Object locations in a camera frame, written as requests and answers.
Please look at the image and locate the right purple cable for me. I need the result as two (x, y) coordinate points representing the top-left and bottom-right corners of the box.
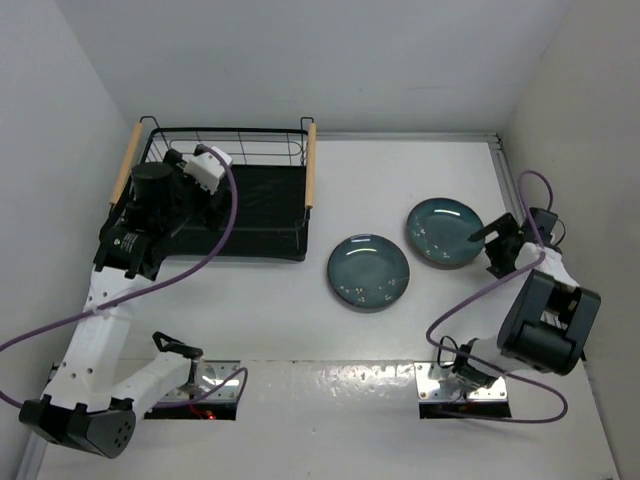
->
(425, 170), (569, 424)

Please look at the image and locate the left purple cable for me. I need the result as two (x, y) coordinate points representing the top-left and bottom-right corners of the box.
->
(0, 149), (240, 409)

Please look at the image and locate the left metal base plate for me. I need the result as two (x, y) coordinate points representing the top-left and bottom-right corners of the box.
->
(162, 360), (244, 403)

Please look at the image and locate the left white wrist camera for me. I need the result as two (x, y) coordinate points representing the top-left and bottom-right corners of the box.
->
(183, 144), (233, 194)

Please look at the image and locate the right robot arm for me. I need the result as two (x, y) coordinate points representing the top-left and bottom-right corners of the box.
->
(449, 207), (601, 396)

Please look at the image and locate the purple cable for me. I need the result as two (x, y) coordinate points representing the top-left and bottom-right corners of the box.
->
(425, 170), (569, 424)
(0, 149), (240, 409)

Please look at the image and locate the left wooden rack handle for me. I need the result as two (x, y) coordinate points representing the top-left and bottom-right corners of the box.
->
(109, 121), (144, 206)

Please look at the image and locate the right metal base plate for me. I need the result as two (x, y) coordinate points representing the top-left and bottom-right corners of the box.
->
(413, 361), (508, 404)

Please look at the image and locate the teal plate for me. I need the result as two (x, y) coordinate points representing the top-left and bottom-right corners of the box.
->
(406, 197), (484, 268)
(326, 234), (411, 312)

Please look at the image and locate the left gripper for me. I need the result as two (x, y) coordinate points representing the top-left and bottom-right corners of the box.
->
(158, 149), (235, 234)

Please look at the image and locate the wooden rack handle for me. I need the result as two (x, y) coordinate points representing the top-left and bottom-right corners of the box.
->
(109, 121), (144, 206)
(305, 121), (317, 209)

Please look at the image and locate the right wooden rack handle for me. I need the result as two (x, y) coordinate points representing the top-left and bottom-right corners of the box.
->
(305, 121), (317, 209)

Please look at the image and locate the metal base plate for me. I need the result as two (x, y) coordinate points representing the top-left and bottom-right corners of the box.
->
(413, 361), (508, 404)
(162, 360), (244, 403)

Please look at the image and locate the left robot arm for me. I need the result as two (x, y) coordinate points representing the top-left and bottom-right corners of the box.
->
(19, 145), (239, 459)

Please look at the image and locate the black wire dish rack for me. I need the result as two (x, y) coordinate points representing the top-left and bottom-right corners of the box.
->
(118, 116), (316, 262)

